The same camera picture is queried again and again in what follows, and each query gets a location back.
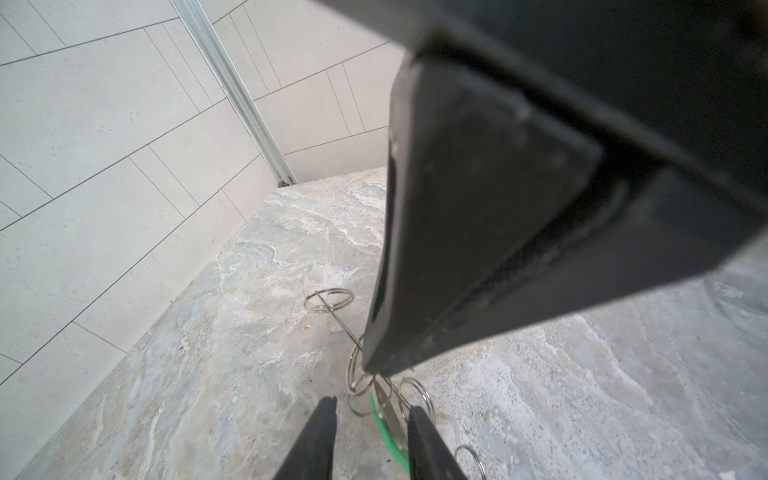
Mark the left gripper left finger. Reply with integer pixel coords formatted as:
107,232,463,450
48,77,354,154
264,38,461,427
273,396,337,480

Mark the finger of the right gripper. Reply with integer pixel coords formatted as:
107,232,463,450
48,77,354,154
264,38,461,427
363,56,603,375
383,161,768,373

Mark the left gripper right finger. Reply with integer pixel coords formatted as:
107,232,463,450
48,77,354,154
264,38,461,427
407,406,467,480

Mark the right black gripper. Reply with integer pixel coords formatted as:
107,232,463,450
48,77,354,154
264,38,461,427
332,1,767,212

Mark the green plastic key tag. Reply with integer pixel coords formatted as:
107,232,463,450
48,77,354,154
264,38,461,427
368,394,410,476

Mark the metal key holder plate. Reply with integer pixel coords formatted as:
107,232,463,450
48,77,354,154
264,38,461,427
304,288,434,450

